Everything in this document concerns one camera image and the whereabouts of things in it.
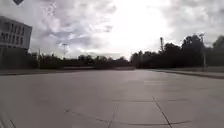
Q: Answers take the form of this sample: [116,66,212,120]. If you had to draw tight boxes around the grey concrete slab pavement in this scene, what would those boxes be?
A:
[0,68,224,128]

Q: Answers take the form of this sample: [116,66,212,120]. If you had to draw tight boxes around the tall thin tower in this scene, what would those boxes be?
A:
[159,36,165,53]

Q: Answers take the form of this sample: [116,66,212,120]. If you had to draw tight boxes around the row of dark trees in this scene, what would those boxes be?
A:
[0,34,224,71]

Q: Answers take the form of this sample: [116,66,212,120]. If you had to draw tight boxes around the dark grass strip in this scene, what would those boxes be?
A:
[0,68,101,77]

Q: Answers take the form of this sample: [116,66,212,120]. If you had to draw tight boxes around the pale raised ground strip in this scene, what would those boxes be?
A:
[148,67,224,80]

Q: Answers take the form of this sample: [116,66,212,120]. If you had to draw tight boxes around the pole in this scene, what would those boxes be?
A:
[198,32,207,70]

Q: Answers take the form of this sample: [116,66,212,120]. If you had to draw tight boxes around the grey building with windows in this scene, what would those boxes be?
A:
[0,15,33,69]

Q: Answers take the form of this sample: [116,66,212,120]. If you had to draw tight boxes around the lamp post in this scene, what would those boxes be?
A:
[61,42,68,61]

